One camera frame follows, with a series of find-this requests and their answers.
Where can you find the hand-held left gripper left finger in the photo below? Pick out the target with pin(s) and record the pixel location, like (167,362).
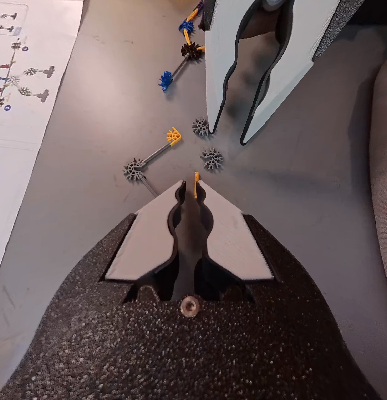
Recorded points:
(143,243)

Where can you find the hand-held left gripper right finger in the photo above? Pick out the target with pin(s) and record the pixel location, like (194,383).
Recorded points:
(237,243)

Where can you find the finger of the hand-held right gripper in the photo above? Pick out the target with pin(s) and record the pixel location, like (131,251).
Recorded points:
(220,56)
(293,62)

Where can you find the blue yellow toy rod model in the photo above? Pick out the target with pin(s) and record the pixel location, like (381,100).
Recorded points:
(190,50)

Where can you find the grey toy rod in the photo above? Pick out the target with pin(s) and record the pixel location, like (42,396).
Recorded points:
(157,153)
(180,66)
(149,187)

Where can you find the blue toy connector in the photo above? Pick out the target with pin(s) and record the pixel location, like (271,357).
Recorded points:
(166,81)

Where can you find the orange toy rod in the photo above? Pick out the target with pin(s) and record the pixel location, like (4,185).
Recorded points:
(196,186)

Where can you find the grey toy connector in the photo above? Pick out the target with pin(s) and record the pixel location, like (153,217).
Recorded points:
(212,158)
(134,170)
(200,126)

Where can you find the yellow toy connector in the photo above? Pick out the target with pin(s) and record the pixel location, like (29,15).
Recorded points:
(174,137)

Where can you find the white instruction sheet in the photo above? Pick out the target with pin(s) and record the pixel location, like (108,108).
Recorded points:
(24,125)

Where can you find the grey desk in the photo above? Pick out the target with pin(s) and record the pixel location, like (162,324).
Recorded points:
(290,187)

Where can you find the person's right hand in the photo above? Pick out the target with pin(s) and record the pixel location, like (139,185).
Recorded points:
(262,25)

